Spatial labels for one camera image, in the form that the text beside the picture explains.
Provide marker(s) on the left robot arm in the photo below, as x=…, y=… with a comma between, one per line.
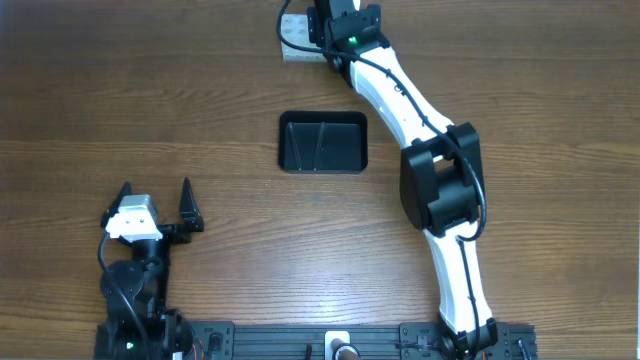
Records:
x=127, y=287

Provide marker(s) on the mounting rail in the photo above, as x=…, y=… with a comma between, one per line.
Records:
x=280, y=342

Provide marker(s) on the white test tube rack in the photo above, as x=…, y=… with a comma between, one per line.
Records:
x=295, y=30

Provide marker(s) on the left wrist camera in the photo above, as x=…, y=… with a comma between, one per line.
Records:
x=132, y=220

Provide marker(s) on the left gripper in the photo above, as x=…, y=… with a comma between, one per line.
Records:
x=175, y=234

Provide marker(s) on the black tray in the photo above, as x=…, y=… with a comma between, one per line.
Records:
x=350, y=120

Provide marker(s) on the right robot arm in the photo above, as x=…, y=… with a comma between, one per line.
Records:
x=400, y=105

